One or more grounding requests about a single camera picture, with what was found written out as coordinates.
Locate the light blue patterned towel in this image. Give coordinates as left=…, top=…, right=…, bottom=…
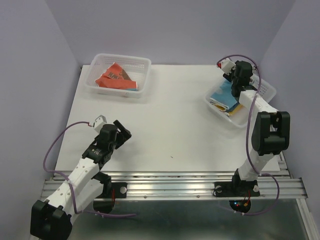
left=209, top=80, right=238, bottom=109

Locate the yellow grey towel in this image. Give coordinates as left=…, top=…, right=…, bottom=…
left=211, top=103, right=243, bottom=117

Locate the red white towel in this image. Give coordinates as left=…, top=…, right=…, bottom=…
left=95, top=62, right=138, bottom=91

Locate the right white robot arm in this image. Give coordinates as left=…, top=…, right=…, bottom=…
left=230, top=60, right=291, bottom=195

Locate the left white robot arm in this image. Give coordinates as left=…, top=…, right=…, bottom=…
left=30, top=115, right=134, bottom=240

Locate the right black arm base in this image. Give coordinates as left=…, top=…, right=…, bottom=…
left=213, top=180, right=260, bottom=214

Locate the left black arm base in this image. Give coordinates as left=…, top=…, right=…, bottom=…
left=93, top=182, right=128, bottom=214

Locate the white basket with towels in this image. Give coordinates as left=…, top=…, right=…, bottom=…
left=84, top=53, right=151, bottom=99

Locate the empty white basket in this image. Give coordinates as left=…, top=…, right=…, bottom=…
left=204, top=74, right=277, bottom=129

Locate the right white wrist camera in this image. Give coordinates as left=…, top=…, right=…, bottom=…
left=216, top=58, right=236, bottom=75

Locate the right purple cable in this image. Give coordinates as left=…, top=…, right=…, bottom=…
left=216, top=54, right=281, bottom=216

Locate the purple cable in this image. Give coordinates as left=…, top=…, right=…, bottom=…
left=43, top=121, right=137, bottom=219
left=216, top=54, right=281, bottom=216

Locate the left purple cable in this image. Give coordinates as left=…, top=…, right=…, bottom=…
left=43, top=121, right=137, bottom=219

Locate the aluminium frame rail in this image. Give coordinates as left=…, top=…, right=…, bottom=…
left=29, top=170, right=313, bottom=240

